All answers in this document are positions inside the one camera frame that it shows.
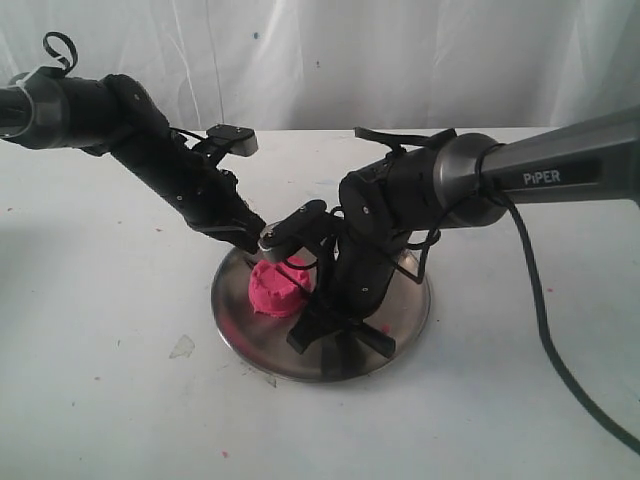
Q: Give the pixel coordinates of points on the white backdrop curtain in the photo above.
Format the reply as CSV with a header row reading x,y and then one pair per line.
x,y
340,64

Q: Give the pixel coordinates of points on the round stainless steel plate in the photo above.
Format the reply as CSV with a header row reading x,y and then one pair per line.
x,y
260,340

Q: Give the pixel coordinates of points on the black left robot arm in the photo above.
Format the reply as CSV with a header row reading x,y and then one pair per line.
x,y
116,116

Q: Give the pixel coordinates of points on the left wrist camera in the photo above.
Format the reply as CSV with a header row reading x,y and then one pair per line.
x,y
239,141

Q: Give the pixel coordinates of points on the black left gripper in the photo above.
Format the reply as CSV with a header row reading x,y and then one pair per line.
x,y
209,202

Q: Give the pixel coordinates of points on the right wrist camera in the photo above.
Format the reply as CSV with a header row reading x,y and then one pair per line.
x,y
295,232

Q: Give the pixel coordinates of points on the pink play dough lump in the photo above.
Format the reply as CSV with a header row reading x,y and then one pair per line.
x,y
262,297

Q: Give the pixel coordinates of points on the black knife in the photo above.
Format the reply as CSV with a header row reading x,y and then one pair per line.
x,y
290,281

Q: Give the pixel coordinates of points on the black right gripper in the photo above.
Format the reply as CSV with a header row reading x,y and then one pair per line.
x,y
352,277

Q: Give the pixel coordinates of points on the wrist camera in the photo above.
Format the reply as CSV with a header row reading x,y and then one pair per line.
x,y
239,141
295,232

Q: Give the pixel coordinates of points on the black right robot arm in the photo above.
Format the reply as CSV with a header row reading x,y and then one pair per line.
x,y
450,181

